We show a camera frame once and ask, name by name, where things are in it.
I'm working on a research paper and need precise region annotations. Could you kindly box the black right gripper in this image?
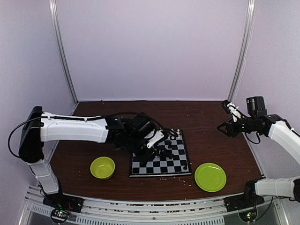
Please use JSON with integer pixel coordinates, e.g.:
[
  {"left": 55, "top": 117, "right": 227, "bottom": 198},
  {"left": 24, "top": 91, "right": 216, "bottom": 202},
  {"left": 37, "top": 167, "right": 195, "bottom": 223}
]
[{"left": 217, "top": 116, "right": 256, "bottom": 137}]

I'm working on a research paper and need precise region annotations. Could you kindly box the black and grey chessboard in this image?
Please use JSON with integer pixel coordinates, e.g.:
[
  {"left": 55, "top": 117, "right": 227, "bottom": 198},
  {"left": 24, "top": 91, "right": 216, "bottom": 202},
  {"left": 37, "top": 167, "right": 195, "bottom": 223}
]
[{"left": 129, "top": 129, "right": 192, "bottom": 178}]

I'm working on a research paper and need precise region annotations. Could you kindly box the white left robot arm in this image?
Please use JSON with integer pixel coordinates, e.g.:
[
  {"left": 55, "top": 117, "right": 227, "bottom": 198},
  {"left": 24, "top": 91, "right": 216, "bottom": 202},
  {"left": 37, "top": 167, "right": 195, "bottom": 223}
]
[{"left": 12, "top": 106, "right": 170, "bottom": 209}]

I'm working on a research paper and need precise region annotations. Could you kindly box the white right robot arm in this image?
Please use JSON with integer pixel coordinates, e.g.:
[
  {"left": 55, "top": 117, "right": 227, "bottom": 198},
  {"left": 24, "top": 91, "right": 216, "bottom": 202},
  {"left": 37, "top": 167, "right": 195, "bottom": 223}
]
[{"left": 217, "top": 96, "right": 300, "bottom": 207}]

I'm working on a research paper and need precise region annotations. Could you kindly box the green bowl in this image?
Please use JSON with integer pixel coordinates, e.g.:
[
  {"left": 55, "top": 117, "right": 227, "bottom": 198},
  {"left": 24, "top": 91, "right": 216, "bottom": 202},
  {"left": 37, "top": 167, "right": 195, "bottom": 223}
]
[{"left": 90, "top": 157, "right": 115, "bottom": 180}]

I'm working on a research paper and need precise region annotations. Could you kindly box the green plate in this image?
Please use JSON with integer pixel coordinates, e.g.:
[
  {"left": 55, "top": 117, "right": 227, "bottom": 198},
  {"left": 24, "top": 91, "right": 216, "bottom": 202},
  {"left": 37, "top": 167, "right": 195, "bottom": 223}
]
[{"left": 194, "top": 163, "right": 227, "bottom": 193}]

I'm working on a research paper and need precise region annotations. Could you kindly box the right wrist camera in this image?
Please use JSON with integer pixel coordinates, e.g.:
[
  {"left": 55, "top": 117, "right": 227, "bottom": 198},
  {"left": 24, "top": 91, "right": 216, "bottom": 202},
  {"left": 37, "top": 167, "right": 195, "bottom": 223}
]
[{"left": 221, "top": 100, "right": 242, "bottom": 122}]

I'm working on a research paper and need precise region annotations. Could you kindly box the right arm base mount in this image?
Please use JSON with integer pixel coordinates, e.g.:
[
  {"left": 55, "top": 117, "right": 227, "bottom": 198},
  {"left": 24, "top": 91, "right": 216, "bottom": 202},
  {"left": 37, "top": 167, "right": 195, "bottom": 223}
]
[{"left": 224, "top": 178, "right": 264, "bottom": 212}]

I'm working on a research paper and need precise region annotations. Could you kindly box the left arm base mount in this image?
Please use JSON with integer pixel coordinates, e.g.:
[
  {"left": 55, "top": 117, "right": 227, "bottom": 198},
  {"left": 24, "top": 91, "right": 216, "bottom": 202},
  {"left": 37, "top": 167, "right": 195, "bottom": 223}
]
[{"left": 41, "top": 181, "right": 83, "bottom": 213}]

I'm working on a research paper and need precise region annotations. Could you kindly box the right aluminium corner post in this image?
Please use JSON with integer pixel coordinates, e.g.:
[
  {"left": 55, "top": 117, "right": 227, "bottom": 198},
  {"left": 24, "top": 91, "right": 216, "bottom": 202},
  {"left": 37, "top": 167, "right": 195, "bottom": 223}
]
[{"left": 228, "top": 0, "right": 256, "bottom": 102}]

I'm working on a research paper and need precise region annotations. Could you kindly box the aluminium corner post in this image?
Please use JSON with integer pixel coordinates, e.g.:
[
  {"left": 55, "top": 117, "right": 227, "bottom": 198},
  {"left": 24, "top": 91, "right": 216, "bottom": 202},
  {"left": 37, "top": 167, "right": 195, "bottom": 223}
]
[
  {"left": 228, "top": 0, "right": 256, "bottom": 102},
  {"left": 49, "top": 0, "right": 79, "bottom": 105}
]

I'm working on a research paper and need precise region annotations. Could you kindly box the left aluminium corner post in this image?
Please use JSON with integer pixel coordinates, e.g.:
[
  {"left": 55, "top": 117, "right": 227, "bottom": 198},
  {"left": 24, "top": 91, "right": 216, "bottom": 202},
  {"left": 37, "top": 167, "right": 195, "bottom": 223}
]
[{"left": 49, "top": 0, "right": 79, "bottom": 105}]

